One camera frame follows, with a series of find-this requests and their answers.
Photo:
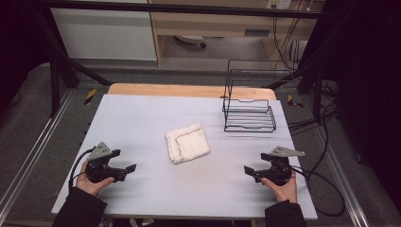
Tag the white chair base with caster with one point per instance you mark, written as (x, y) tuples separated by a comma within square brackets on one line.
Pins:
[(189, 38)]

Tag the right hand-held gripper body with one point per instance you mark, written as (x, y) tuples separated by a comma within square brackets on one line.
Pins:
[(280, 170)]

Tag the aluminium floor rail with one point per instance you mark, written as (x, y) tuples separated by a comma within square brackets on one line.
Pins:
[(38, 146), (348, 189)]

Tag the black metal frame beam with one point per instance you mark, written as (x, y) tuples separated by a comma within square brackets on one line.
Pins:
[(189, 8)]

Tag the light wooden desk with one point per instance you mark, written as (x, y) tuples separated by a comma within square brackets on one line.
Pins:
[(205, 23)]

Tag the black curtain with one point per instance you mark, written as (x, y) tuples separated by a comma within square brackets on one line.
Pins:
[(372, 78), (19, 38)]

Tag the black metal stand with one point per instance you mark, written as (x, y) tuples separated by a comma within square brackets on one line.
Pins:
[(55, 88), (317, 97)]

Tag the white table cover sheet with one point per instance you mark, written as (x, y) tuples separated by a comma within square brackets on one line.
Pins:
[(157, 189)]

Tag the white cabinet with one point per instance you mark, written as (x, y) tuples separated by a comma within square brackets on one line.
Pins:
[(104, 31)]

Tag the yellow black floor tape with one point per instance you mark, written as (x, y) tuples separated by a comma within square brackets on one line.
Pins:
[(293, 101), (90, 96)]

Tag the white towel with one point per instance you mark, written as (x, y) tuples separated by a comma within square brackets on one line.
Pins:
[(188, 143)]

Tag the person's left hand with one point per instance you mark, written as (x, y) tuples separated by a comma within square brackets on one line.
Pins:
[(90, 186)]

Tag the person's right hand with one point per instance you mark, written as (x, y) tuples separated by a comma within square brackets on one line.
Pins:
[(285, 192)]

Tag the white wall socket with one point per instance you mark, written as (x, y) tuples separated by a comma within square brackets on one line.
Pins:
[(279, 3)]

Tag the wooden board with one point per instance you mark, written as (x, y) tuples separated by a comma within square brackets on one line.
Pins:
[(176, 90)]

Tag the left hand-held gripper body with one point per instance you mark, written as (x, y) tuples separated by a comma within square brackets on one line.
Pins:
[(99, 168)]

